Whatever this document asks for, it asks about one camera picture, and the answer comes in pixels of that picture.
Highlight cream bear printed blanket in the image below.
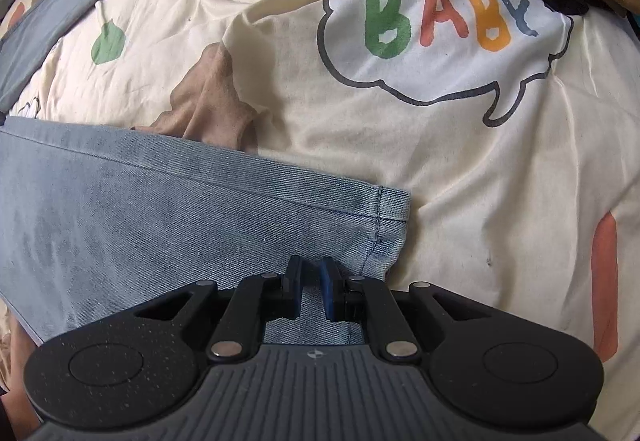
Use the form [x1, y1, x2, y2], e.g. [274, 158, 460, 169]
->
[0, 0, 640, 427]

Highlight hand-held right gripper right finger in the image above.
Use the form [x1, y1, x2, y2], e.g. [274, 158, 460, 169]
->
[320, 256, 494, 364]

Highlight light blue denim pants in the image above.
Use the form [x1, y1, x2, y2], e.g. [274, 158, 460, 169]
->
[0, 116, 412, 347]

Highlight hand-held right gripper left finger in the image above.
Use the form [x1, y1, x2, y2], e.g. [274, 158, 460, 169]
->
[131, 255, 305, 364]

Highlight grey blue cloth band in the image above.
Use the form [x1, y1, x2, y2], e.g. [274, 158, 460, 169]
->
[0, 0, 212, 112]

